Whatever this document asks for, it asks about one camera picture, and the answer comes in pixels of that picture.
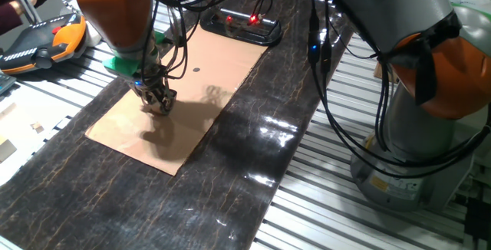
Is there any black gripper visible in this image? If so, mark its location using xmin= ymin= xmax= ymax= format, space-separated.
xmin=133 ymin=71 xmax=178 ymax=117

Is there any forearm in dark red sleeve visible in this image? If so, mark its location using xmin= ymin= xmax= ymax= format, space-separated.
xmin=0 ymin=0 xmax=25 ymax=36

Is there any large wooden block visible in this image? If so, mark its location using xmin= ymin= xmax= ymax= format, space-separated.
xmin=0 ymin=138 xmax=18 ymax=163

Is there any brown cardboard sheet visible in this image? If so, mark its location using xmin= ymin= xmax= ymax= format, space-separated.
xmin=84 ymin=23 xmax=269 ymax=177

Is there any white ball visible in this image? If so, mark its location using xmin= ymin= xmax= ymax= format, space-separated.
xmin=84 ymin=23 xmax=103 ymax=48

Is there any black plastic tray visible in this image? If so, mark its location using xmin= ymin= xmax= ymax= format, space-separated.
xmin=199 ymin=7 xmax=283 ymax=48

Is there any orange black teach pendant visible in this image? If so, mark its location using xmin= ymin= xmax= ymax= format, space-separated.
xmin=0 ymin=13 xmax=88 ymax=75

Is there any white paper sheet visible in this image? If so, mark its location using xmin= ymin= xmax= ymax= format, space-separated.
xmin=0 ymin=83 xmax=76 ymax=186

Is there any dark marble pattern mat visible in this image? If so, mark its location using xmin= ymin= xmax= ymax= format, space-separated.
xmin=0 ymin=0 xmax=354 ymax=250

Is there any thin wooden plank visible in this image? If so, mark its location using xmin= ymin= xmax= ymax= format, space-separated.
xmin=0 ymin=102 xmax=18 ymax=120

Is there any black keyboard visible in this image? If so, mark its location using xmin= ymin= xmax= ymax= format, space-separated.
xmin=0 ymin=72 xmax=17 ymax=96

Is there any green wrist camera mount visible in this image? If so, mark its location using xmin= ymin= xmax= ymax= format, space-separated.
xmin=102 ymin=30 xmax=168 ymax=77

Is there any black cable bundle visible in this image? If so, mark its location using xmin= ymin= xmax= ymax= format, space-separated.
xmin=133 ymin=0 xmax=491 ymax=180

